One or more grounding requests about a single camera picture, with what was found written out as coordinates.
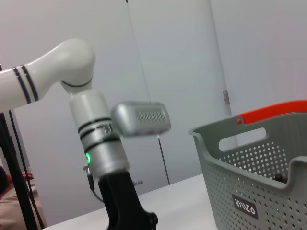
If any person in beige clothing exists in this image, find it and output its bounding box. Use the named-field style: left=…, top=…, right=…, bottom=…
left=0, top=164, right=47, bottom=230

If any left wrist plug with cable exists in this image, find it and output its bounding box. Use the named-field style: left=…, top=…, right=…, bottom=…
left=82, top=164, right=105, bottom=203

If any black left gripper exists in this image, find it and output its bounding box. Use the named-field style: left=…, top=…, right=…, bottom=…
left=96, top=168, right=159, bottom=230

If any black tripod stand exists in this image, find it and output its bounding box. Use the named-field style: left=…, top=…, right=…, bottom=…
left=0, top=61, right=47, bottom=230

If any thin grey background cable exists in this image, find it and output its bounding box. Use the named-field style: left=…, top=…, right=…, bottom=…
left=126, top=0, right=171, bottom=185

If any grey perforated plastic storage bin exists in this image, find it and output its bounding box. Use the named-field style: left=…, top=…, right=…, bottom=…
left=188, top=114, right=307, bottom=230

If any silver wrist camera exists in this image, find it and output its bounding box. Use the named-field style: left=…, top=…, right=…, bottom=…
left=110, top=100, right=173, bottom=138

